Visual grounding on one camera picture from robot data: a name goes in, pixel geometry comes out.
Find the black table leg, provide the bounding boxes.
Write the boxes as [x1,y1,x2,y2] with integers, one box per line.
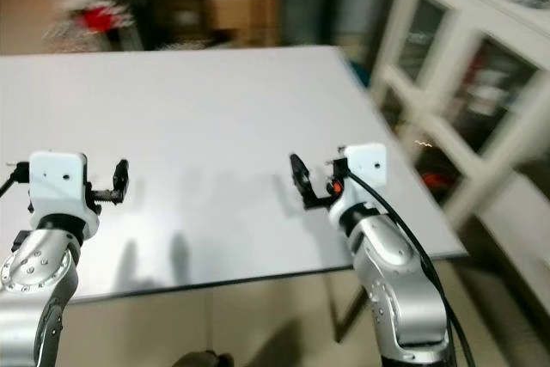
[333,284,372,344]

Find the white glass-door cabinet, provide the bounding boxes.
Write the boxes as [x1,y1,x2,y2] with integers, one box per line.
[368,0,550,232]

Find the dark shelf unit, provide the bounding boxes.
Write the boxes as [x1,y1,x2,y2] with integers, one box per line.
[116,0,375,50]

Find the brown cardboard box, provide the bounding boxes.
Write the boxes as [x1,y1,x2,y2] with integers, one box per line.
[210,0,284,49]

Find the red and white object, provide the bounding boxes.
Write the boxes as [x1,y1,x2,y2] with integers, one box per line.
[50,0,140,52]

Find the dark robot foot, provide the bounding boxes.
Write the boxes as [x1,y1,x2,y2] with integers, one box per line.
[172,350,235,367]

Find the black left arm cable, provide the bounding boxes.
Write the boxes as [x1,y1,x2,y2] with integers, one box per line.
[0,161,28,198]

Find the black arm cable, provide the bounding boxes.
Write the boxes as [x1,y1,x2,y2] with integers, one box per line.
[0,161,28,198]
[345,173,477,367]

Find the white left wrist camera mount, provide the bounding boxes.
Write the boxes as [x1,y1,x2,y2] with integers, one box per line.
[27,151,95,235]

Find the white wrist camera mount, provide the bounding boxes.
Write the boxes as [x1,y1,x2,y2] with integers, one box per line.
[342,143,388,215]
[27,151,95,235]

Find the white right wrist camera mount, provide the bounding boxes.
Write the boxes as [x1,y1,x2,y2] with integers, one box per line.
[342,143,388,215]

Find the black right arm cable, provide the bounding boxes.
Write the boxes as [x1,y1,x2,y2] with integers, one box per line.
[345,173,477,367]

